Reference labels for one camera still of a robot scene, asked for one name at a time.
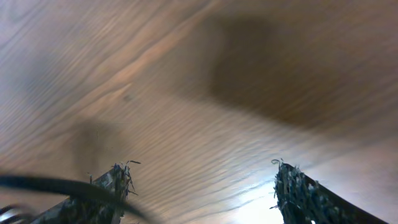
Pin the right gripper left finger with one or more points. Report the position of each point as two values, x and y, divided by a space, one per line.
74 210

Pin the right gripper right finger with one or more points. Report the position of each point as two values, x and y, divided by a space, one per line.
302 200

